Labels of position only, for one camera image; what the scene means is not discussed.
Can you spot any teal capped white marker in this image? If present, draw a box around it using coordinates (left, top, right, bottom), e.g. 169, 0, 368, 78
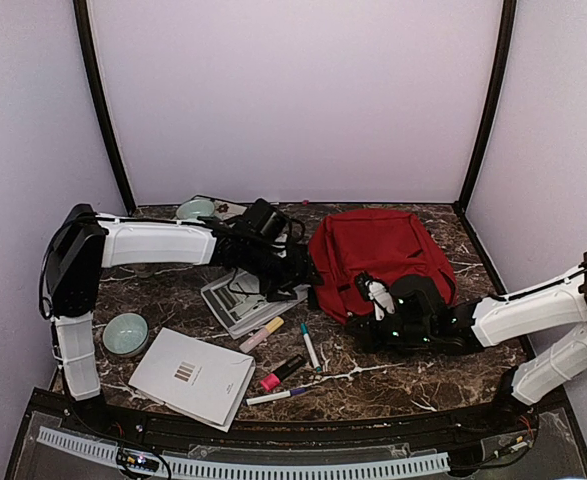
301, 323, 322, 372

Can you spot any left black frame post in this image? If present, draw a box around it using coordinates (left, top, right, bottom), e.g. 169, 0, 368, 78
72, 0, 137, 214

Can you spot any black frame post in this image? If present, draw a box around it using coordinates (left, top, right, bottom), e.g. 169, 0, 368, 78
453, 0, 517, 216
72, 0, 137, 214

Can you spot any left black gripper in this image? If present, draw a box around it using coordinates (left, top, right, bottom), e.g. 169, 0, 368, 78
243, 241, 325, 302

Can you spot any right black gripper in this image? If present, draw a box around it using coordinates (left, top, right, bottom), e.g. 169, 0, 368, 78
345, 310, 434, 355

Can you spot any pastel pink yellow highlighter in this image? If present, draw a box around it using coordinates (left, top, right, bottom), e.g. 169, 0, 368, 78
239, 317, 284, 354

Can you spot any black pink highlighter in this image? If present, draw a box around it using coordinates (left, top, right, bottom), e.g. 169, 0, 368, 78
260, 355, 307, 392

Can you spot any light green bowl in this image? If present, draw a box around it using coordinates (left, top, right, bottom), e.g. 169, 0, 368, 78
175, 198, 215, 220
102, 313, 149, 357

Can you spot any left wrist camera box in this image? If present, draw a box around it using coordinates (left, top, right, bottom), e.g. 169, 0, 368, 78
242, 198, 288, 241

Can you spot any white slotted cable duct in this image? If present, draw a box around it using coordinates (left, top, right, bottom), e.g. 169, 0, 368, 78
36, 427, 450, 479

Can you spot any grey interior magazine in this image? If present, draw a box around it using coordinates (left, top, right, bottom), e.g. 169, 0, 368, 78
200, 270, 308, 339

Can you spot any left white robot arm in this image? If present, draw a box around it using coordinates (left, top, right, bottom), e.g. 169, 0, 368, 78
38, 199, 323, 436

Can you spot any red student backpack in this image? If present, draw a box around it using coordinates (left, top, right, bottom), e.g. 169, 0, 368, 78
308, 208, 457, 325

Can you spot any black front table rail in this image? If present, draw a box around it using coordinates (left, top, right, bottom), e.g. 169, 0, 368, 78
27, 389, 569, 451

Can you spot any white notebook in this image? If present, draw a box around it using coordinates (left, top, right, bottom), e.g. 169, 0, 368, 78
129, 328, 256, 432

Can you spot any floral square plate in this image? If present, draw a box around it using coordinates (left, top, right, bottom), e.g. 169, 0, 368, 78
211, 198, 247, 220

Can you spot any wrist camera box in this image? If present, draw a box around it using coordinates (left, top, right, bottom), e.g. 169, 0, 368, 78
390, 275, 447, 324
242, 198, 288, 241

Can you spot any right black frame post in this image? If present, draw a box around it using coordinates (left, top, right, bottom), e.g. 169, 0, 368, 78
453, 0, 517, 216

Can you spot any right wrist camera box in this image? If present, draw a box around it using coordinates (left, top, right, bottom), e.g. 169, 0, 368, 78
390, 275, 447, 324

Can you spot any purple capped white marker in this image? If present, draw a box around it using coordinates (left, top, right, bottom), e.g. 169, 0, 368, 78
244, 387, 308, 406

